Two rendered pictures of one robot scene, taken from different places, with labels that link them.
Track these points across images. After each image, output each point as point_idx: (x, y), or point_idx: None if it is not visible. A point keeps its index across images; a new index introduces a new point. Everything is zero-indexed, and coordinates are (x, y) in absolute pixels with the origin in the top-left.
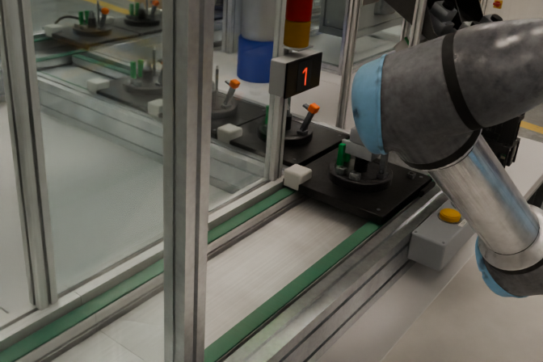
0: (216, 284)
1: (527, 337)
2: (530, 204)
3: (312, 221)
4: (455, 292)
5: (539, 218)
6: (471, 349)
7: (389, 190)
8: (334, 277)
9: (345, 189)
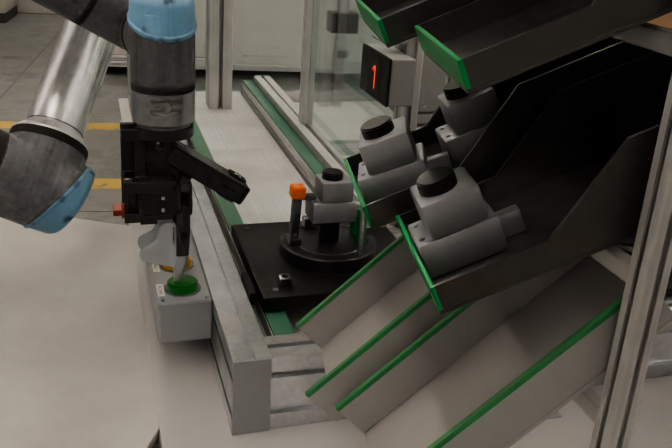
0: (274, 180)
1: (23, 299)
2: (45, 123)
3: None
4: (125, 303)
5: (29, 118)
6: (69, 268)
7: (273, 253)
8: (194, 180)
9: None
